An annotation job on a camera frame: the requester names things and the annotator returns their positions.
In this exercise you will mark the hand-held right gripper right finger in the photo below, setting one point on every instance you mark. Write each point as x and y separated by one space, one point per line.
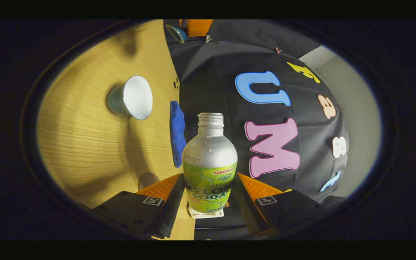
244 211

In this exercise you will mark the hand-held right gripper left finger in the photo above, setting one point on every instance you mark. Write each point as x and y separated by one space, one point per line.
172 209

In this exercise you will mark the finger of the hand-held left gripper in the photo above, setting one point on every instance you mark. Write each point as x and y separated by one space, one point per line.
199 27

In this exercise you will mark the silver green-label water bottle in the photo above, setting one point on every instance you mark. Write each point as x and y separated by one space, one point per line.
209 155

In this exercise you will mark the teal teacup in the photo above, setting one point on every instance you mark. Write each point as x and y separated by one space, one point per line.
134 97

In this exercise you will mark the metal binder clip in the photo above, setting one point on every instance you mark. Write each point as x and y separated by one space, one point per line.
208 38

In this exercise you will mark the white toaster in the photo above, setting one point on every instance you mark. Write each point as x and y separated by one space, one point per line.
204 215

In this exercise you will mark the black backdrop cloth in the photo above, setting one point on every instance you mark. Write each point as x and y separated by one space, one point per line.
211 79

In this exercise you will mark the blue folded towel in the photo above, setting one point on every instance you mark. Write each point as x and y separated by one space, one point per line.
177 133

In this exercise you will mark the red clip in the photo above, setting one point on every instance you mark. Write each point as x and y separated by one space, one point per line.
278 50

